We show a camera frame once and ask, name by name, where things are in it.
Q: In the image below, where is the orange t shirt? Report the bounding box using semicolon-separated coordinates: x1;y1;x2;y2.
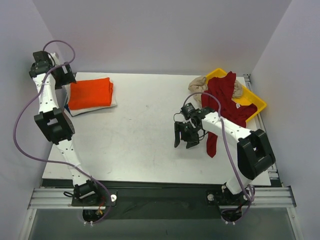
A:
68;77;114;111

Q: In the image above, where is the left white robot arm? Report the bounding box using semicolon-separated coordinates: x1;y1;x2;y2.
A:
29;50;101;206

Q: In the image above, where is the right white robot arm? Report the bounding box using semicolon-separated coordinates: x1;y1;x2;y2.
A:
174;103;276;204

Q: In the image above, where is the folded blue t shirt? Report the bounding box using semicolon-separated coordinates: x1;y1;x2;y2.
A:
64;104;73;117

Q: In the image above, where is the folded white t shirt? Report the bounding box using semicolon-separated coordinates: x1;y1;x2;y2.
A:
64;73;117;117

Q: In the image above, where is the beige t shirt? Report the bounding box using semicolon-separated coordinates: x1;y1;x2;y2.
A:
188;76;244;99

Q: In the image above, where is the dark red t shirt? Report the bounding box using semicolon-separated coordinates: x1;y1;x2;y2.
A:
201;71;258;158

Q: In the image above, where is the yellow plastic bin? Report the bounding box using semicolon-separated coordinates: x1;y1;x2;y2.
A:
206;68;267;123

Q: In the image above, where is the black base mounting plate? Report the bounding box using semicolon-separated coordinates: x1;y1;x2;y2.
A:
71;181;247;222

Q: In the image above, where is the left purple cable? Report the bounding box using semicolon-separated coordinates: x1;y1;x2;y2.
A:
12;39;113;224

